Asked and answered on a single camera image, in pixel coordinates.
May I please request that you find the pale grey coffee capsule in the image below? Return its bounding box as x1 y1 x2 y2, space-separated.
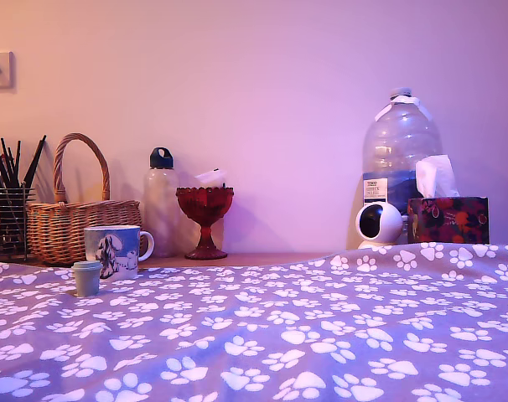
71 260 104 298

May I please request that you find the grey paw-print cloth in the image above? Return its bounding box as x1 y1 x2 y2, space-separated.
0 241 508 402

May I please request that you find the clear bottle with dark cap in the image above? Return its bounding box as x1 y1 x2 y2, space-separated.
143 146 180 258

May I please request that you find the small white round camera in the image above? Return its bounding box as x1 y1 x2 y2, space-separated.
355 203 404 250

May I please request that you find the wicker basket with handle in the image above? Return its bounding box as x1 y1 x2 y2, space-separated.
27 132 143 267

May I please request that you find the white mug with dog print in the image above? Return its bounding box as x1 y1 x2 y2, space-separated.
84 224 155 281

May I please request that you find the floral tissue box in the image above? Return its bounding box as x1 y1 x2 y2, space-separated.
407 195 490 245

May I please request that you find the white tissue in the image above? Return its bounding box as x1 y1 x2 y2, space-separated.
414 154 462 198

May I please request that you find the wire utensil rack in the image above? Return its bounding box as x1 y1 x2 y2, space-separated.
0 186 38 261

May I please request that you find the white packet in goblet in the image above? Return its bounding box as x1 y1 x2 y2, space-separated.
194 167 229 188

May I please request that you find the large clear water bottle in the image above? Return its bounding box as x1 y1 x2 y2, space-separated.
360 86 444 246

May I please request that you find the red glass goblet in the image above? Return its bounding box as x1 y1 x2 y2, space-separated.
175 186 235 260

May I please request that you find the wall light switch plate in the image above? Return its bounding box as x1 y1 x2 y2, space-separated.
0 50 16 90

